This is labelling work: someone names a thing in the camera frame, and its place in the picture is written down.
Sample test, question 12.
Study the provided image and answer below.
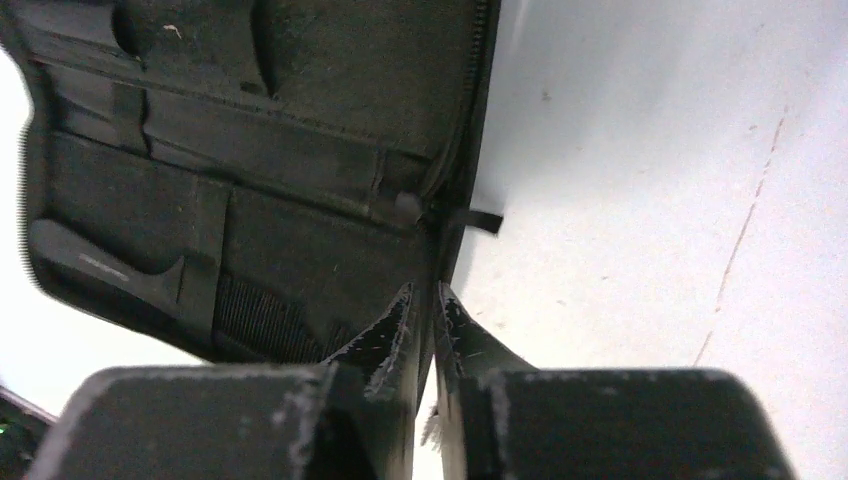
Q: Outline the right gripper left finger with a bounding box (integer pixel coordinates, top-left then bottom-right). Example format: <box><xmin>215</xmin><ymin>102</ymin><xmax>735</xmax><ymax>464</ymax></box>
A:
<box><xmin>27</xmin><ymin>284</ymin><xmax>419</xmax><ymax>479</ymax></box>

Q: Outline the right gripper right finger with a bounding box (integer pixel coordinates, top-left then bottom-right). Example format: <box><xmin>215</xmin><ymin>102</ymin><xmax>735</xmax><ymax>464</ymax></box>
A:
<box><xmin>434</xmin><ymin>285</ymin><xmax>794</xmax><ymax>479</ymax></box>

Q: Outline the black zippered tool case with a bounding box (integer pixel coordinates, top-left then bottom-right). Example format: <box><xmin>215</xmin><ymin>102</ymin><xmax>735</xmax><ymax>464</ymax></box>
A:
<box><xmin>1</xmin><ymin>1</ymin><xmax>501</xmax><ymax>392</ymax></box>

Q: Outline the black handled comb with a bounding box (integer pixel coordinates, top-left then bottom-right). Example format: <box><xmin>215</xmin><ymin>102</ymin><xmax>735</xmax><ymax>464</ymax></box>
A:
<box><xmin>29</xmin><ymin>219</ymin><xmax>353</xmax><ymax>363</ymax></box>

